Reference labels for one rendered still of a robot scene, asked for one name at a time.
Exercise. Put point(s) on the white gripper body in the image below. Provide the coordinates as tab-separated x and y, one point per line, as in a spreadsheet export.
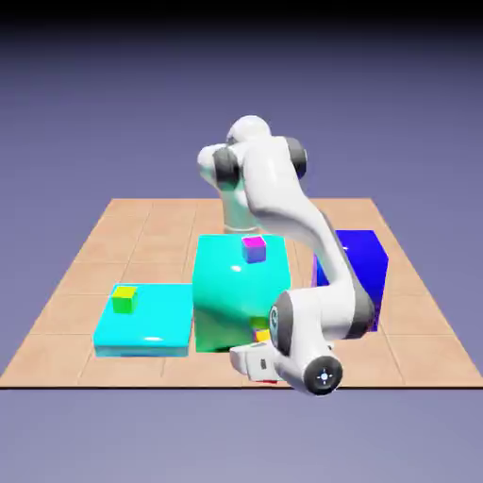
252	358

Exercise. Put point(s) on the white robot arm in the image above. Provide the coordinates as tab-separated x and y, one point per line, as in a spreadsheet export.
275	181

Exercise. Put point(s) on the small yellow cube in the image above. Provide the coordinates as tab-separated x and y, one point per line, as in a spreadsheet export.
262	334

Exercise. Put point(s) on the small red cube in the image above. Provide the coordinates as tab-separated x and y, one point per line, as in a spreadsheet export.
267	382

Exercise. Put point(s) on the small magenta cube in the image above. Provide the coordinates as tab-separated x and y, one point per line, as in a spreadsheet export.
254	249

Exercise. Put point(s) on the small yellow-green cube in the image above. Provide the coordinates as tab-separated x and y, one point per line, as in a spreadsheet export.
124	299

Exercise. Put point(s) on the large turquoise box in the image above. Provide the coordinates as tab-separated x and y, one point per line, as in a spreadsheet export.
230	286

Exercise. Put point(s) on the large flat cyan box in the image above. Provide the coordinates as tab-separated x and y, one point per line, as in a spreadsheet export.
151	320

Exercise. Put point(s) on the large blue box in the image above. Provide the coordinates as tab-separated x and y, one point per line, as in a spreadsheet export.
368	271

